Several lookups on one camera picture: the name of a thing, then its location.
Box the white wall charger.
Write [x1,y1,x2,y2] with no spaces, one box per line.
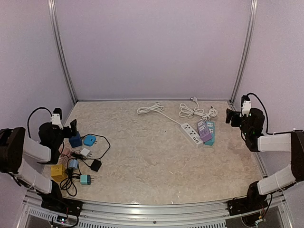
[80,148,92,159]

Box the pink charger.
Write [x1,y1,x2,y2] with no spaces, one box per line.
[59,147,71,159]

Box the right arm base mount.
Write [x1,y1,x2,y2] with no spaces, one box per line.
[227,197,268,216]

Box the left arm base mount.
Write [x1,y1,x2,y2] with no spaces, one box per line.
[41,198,83,216]

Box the blue cube socket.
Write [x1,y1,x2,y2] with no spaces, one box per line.
[68,132,82,148]

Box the light blue flat charger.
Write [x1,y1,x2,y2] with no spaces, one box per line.
[83,134,97,147]

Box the pale blue round charger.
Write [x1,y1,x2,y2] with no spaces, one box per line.
[68,159,78,170]

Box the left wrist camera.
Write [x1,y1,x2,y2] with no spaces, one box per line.
[51,107,63,130]

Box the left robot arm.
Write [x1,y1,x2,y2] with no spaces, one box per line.
[0,119,77,211]

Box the purple power strip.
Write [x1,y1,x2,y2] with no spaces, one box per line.
[178,96,219,143]

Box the black charger with cable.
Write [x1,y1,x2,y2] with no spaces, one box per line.
[70,134,111,172]

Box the right aluminium frame post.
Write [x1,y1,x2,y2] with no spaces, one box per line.
[229,0,258,105]

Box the front aluminium rail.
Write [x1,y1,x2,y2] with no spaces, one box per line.
[17,190,295,228]

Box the aluminium frame post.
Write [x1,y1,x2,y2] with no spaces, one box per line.
[229,0,258,105]
[47,0,78,105]

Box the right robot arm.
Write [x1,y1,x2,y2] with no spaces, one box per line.
[226,108,304,211]

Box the teal power strip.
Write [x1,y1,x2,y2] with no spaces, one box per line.
[204,121,215,146]

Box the white power strip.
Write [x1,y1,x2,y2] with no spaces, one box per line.
[136,102,203,148]

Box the teal charger with cable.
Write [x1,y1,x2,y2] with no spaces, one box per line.
[59,166,96,197]

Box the yellow cube socket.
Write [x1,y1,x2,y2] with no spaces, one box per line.
[51,164,67,182]

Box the left aluminium frame post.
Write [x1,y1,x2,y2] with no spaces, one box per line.
[47,0,78,105]

